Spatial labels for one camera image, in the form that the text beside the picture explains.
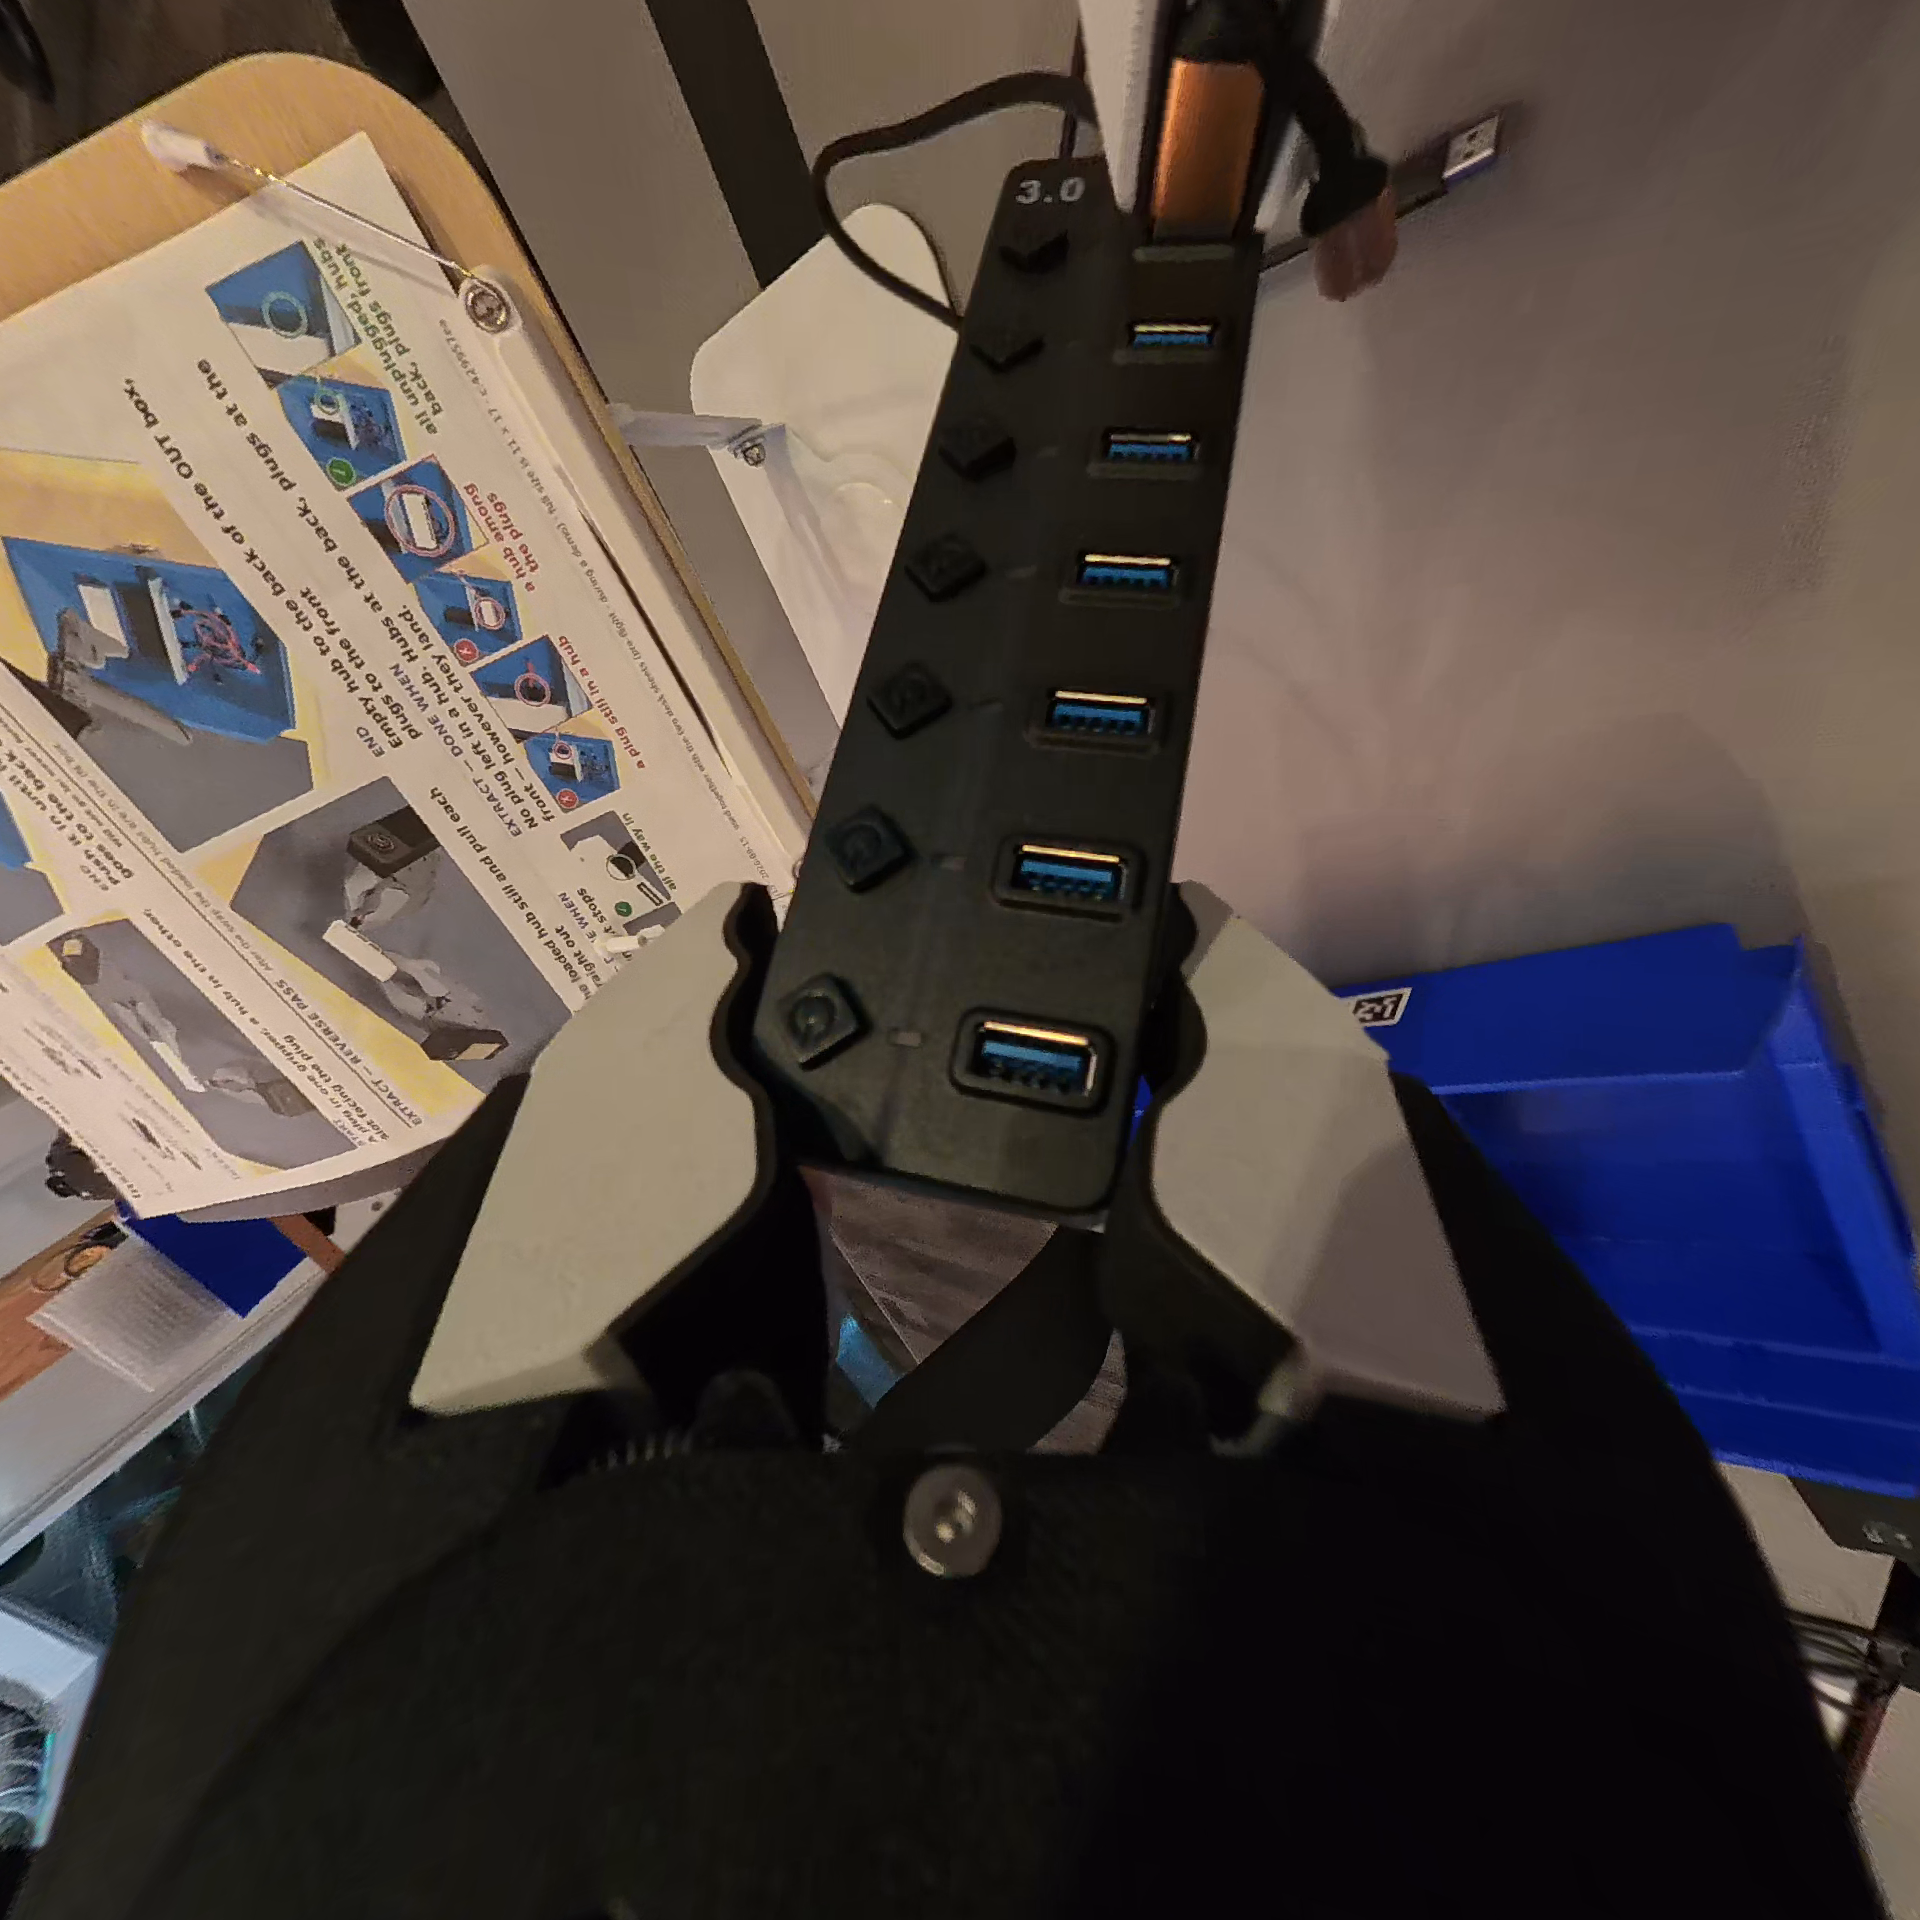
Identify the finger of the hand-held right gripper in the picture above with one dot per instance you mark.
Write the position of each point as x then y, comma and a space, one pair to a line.
1113, 70
1291, 161

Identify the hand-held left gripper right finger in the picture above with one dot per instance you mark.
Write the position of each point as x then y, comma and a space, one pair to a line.
1324, 1202

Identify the blue plastic bin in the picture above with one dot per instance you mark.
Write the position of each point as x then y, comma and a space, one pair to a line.
1649, 1164

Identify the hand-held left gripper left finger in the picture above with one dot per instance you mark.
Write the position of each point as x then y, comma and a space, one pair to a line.
598, 1164

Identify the printed instruction sheet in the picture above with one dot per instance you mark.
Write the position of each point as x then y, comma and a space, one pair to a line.
223, 598

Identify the wooden instruction board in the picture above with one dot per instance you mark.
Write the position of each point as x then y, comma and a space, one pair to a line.
87, 205

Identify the black usb hub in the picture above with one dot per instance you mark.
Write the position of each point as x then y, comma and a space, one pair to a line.
990, 633

